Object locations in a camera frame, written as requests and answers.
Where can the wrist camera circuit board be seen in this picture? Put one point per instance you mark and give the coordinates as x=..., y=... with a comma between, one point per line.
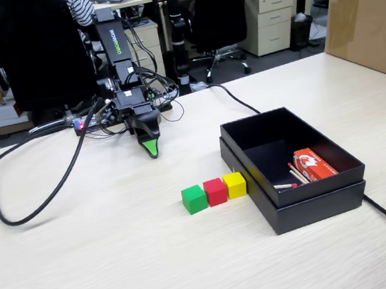
x=105, y=111

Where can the controller board with red LED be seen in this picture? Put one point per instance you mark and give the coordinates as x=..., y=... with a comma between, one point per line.
x=80, y=126

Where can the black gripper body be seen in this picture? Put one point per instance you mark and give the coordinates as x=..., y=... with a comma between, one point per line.
x=131, y=103

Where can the black pole with white bands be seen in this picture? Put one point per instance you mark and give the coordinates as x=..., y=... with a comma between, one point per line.
x=179, y=45

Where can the black cardboard box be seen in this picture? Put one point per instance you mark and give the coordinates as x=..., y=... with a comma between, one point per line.
x=266, y=130

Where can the green wooden cube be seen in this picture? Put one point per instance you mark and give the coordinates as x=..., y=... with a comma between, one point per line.
x=193, y=200

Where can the black trash bin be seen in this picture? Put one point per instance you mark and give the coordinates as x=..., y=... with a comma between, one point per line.
x=301, y=34

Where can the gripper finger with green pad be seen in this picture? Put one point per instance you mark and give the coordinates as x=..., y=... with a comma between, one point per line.
x=151, y=148

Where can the red wooden cube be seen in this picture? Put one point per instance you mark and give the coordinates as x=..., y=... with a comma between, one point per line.
x=215, y=191

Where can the beige three-drawer cabinet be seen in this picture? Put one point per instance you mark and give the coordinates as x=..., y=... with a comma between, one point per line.
x=271, y=22

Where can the black swivel office chair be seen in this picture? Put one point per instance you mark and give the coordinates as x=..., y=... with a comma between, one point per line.
x=220, y=7

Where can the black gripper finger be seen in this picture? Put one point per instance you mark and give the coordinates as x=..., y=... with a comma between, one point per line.
x=146, y=126

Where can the beige drawer cabinet with lock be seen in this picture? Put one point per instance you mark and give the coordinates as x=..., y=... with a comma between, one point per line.
x=147, y=39

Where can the yellow wooden cube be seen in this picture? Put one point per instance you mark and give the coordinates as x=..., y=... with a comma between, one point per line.
x=235, y=185

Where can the orange matchbox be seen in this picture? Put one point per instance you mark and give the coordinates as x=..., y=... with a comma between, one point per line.
x=312, y=165

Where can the person in striped shirt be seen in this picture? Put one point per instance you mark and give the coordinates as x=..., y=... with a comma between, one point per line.
x=80, y=7

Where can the red-tipped wooden match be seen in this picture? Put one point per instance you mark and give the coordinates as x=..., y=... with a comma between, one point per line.
x=297, y=172
x=297, y=177
x=283, y=186

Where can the stacked white boxes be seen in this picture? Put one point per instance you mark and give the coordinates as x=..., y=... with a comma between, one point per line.
x=3, y=110

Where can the black open box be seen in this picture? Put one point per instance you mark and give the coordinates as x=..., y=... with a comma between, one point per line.
x=317, y=211

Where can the large black office chair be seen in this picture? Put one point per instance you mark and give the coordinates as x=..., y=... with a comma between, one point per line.
x=39, y=47

